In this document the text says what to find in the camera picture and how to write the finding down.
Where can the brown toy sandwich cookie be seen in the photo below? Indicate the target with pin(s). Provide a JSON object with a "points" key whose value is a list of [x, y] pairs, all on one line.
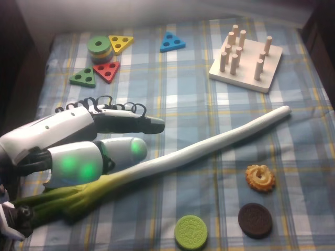
{"points": [[255, 220]]}

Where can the green triangle block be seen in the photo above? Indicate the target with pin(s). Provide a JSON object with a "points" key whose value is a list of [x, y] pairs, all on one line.
{"points": [[83, 78]]}

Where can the long toy leek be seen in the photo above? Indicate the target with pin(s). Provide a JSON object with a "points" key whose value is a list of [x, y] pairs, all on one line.
{"points": [[183, 154]]}

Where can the blue triangle block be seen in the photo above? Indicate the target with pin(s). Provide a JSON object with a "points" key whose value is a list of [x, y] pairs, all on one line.
{"points": [[170, 45]]}

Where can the wooden peg board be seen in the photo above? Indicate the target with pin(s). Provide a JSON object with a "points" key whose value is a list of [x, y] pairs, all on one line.
{"points": [[248, 70]]}

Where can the blue plaid tablecloth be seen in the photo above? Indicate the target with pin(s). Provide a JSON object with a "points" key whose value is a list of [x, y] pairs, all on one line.
{"points": [[183, 104]]}

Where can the red triangle block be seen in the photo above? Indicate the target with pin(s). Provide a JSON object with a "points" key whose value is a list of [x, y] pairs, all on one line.
{"points": [[108, 72]]}

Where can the green toy sandwich cookie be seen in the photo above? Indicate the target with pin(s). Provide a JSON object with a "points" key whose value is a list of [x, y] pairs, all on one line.
{"points": [[191, 232]]}

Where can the white five-finger left hand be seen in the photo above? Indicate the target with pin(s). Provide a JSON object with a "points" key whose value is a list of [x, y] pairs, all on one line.
{"points": [[68, 123]]}

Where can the toy butter cookie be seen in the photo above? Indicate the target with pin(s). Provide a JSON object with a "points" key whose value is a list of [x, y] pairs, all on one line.
{"points": [[260, 179]]}

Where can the yellow triangle block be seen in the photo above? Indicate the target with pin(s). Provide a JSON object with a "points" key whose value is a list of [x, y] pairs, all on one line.
{"points": [[121, 44]]}

